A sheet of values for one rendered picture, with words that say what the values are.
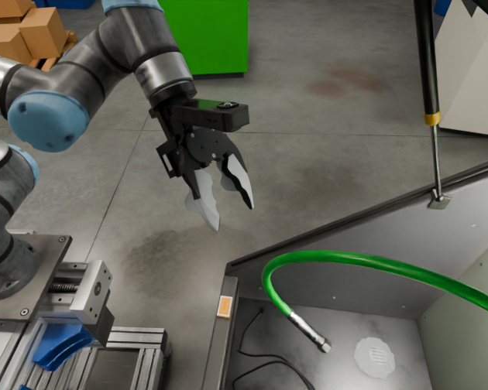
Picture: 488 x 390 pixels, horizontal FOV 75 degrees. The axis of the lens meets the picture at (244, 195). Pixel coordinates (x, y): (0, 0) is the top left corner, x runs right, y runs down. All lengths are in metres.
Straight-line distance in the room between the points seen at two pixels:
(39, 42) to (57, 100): 4.02
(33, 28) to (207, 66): 1.88
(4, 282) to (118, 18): 0.63
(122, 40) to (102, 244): 1.85
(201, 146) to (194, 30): 3.14
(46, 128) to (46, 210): 2.21
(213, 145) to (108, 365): 1.33
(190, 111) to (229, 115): 0.07
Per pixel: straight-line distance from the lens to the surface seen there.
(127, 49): 0.51
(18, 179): 0.87
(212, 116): 0.41
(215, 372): 0.79
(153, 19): 0.51
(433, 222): 0.70
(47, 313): 0.94
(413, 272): 0.37
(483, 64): 3.16
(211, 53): 3.65
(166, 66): 0.48
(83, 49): 0.55
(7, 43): 4.27
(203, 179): 0.45
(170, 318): 1.89
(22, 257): 0.89
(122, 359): 1.65
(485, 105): 3.34
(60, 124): 0.44
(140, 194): 2.48
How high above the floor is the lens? 1.71
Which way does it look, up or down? 47 degrees down
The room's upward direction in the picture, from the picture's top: straight up
